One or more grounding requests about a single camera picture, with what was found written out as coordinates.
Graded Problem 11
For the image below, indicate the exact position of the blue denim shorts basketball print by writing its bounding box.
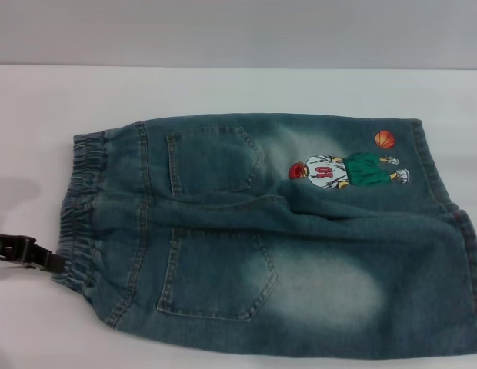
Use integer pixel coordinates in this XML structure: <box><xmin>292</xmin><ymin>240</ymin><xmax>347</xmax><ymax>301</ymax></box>
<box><xmin>55</xmin><ymin>111</ymin><xmax>477</xmax><ymax>369</ymax></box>

